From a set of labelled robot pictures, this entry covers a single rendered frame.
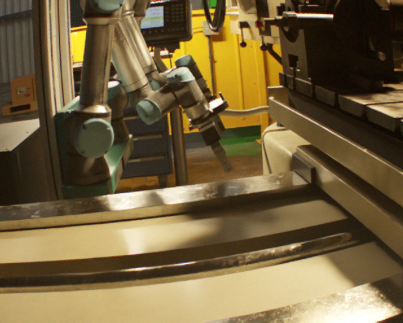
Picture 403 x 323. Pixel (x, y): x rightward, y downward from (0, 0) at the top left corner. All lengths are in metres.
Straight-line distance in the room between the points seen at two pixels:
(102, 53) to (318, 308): 0.97
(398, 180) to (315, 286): 0.26
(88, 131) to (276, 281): 0.73
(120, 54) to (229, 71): 3.14
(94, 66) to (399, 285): 1.03
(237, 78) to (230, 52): 0.25
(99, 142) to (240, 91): 3.35
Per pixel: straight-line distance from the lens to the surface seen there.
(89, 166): 1.67
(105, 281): 1.12
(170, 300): 0.99
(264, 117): 4.86
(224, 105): 1.66
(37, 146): 2.10
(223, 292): 1.01
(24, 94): 8.51
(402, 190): 0.97
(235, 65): 4.76
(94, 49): 1.51
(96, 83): 1.52
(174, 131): 3.53
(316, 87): 1.42
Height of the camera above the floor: 1.21
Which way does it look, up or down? 15 degrees down
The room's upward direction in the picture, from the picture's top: 5 degrees counter-clockwise
